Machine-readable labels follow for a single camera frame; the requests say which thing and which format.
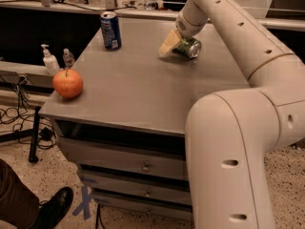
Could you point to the small clear plastic bottle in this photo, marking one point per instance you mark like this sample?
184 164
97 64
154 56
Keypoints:
68 58

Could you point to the middle grey drawer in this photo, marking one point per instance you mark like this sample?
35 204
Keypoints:
135 186

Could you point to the red apple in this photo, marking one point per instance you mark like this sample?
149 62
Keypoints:
68 83

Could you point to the brown trouser leg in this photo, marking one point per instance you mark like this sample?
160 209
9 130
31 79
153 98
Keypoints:
18 205

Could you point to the black stand leg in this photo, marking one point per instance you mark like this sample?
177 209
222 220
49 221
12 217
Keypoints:
33 133

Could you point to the grey drawer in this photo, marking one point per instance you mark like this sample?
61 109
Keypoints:
144 205
135 186
123 158

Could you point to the black leather shoe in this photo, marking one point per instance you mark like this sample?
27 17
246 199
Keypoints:
54 210

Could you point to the blue soda can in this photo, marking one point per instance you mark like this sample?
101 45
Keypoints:
110 30

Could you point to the top grey drawer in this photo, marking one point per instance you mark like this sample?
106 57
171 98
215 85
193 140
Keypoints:
123 158

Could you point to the grey drawer cabinet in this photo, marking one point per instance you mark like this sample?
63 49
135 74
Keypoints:
136 98

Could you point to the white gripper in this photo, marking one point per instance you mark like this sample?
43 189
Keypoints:
188 28

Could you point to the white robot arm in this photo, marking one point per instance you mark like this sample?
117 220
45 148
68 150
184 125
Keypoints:
228 133

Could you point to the green soda can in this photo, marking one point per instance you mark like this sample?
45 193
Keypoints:
189 47

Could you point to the white pump sanitizer bottle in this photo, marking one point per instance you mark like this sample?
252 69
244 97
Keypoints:
50 60

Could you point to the bottom grey drawer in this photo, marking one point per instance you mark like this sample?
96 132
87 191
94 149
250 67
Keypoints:
144 205

